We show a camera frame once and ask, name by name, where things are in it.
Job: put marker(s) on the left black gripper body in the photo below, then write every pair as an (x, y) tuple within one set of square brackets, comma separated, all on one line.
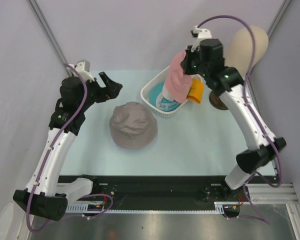
[(95, 93)]

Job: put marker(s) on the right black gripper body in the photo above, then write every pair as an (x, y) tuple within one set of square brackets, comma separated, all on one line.
[(192, 65)]

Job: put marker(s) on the pink bucket hat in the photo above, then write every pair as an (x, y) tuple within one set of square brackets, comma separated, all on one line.
[(177, 83)]

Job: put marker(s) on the grey beige bucket hat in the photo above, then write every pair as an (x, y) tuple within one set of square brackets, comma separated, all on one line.
[(132, 126)]

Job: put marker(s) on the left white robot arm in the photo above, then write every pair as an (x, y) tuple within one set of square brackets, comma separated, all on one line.
[(40, 197)]

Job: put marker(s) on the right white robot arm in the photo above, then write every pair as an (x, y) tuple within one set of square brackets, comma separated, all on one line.
[(262, 144)]

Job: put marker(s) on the beige mannequin head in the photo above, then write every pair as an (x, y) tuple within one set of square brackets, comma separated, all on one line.
[(239, 52)]

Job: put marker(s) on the orange hat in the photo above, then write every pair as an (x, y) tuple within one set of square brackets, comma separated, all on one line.
[(196, 91)]

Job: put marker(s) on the white plastic basket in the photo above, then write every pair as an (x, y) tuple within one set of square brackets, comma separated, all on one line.
[(144, 93)]

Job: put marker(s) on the teal hat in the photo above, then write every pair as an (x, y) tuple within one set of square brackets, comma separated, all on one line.
[(154, 93)]

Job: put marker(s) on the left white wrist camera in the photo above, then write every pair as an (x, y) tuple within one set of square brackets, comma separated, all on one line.
[(83, 68)]

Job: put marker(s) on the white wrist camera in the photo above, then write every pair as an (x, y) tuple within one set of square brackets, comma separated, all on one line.
[(198, 35), (83, 68)]

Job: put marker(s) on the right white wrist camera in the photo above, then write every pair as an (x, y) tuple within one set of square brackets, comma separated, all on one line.
[(198, 35)]

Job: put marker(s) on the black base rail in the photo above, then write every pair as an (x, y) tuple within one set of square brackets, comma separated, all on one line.
[(165, 193)]

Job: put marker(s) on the white cable duct left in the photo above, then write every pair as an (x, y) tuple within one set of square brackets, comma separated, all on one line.
[(85, 208)]

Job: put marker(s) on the white cable duct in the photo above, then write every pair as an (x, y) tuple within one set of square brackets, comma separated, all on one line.
[(85, 208), (222, 207)]

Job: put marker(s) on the aluminium frame rail right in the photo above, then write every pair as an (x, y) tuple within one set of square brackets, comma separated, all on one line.
[(266, 194)]

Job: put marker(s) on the white cable duct right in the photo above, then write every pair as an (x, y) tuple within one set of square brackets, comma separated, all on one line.
[(222, 207)]

